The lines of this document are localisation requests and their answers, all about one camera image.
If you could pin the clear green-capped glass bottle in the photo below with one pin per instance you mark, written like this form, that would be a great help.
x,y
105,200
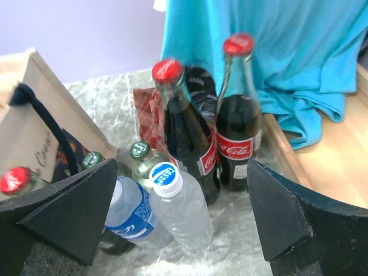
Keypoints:
x,y
93,158

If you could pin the cola bottle red cap front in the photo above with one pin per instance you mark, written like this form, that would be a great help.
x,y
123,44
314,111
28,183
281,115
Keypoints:
x,y
187,136

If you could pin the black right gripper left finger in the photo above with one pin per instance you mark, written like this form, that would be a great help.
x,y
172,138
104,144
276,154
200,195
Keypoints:
x,y
55,230

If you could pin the Pocari bottle blue cap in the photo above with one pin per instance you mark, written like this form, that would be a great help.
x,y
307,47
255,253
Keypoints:
x,y
178,201
131,216

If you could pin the beige canvas tote bag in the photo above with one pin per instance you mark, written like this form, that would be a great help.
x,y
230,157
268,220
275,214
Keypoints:
x,y
25,138

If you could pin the red plaid folded cloth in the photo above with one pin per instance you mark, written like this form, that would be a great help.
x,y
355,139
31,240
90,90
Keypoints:
x,y
150,116

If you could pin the cola bottle red cap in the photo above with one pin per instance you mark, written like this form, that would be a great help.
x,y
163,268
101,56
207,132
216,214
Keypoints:
x,y
238,118
187,136
21,180

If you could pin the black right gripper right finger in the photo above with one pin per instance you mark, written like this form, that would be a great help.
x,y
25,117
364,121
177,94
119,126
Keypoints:
x,y
303,232

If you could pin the white garment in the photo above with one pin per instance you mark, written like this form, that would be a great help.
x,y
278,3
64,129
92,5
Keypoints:
x,y
160,5

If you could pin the dark floral shirt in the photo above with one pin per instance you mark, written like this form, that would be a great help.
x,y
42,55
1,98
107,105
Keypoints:
x,y
202,90

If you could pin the turquoise t-shirt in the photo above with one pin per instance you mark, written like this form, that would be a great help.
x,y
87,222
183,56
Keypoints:
x,y
304,60

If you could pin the wooden clothes rack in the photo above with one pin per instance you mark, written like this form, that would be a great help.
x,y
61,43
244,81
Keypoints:
x,y
335,167

